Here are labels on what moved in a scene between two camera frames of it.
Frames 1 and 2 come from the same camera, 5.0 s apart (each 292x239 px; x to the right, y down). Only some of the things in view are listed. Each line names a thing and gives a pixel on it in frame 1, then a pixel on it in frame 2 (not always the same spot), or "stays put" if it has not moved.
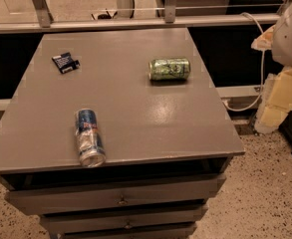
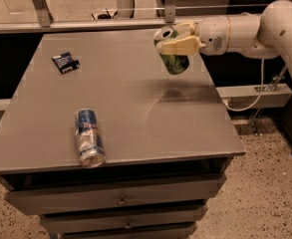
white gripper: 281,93 → 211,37
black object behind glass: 105,16 stays put
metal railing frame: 47,23 stays put
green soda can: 169,69 → 173,64
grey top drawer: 114,196 stays put
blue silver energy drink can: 89,139 stays put
